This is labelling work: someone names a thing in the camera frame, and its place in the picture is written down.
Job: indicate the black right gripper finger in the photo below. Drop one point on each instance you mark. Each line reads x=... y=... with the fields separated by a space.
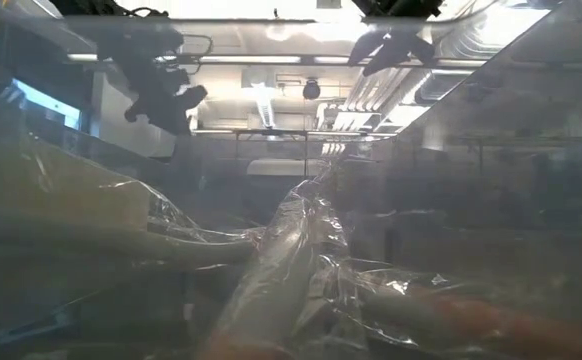
x=366 y=50
x=383 y=61

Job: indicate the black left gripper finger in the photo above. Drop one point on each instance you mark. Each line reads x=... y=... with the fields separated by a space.
x=140 y=110
x=178 y=112

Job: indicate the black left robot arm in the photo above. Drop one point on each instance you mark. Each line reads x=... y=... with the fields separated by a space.
x=86 y=6

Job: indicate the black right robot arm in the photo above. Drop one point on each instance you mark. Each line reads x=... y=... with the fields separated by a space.
x=396 y=6

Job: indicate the ceiling light strip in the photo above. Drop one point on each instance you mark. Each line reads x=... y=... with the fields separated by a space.
x=331 y=60
x=83 y=58
x=251 y=59

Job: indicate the white rectangular panel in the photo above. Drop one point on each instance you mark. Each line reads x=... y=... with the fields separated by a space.
x=281 y=167

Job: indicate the clear plastic bin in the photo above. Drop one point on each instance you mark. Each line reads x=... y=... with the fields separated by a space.
x=121 y=310

